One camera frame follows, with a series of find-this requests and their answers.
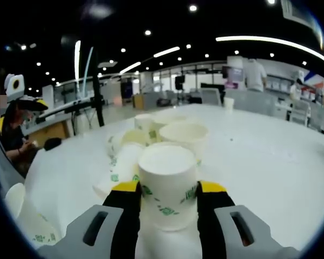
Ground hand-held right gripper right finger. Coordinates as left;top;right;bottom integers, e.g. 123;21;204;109
196;180;300;259

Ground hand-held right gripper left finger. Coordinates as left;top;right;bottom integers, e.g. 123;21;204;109
37;181;143;259

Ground green print paper cup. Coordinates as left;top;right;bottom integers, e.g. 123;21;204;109
137;145;199;232
4;182;62;247

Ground pile of paper cups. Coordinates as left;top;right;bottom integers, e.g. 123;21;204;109
92;113;209;199

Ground small plain paper cup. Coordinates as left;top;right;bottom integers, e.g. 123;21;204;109
223;97;235;113

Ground side desk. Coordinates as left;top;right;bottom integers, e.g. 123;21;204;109
28;98;99;141

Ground small black object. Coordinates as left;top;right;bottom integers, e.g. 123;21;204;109
44;137;62;151

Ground black pole stand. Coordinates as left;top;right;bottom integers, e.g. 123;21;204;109
64;45;106;129

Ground white table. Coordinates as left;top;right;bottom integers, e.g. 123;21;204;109
24;104;324;259

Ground straight ceiling light strip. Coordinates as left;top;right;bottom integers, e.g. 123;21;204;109
153;46;180;58
119;61;141;75

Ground cardboard box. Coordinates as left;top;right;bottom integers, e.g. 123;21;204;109
131;93;146;109

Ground grey upholstered chair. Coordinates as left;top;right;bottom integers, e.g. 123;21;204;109
224;88;278;117

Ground black monitor on stand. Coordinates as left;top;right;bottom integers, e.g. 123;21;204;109
174;74;186;105

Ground white mesh chair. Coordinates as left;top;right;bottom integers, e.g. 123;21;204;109
286;99;314;127
200;87;222;106

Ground white storage shelves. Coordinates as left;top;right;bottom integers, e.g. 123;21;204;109
266;72;324;100

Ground group of ceiling spotlights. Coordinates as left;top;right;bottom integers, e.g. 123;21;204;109
18;0;308;81

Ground curved ceiling light strip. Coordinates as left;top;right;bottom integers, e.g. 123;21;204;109
215;35;324;62

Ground ceiling air vent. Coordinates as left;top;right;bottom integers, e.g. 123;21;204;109
280;0;324;36

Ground wall screen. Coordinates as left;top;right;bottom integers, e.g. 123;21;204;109
221;65;244;90

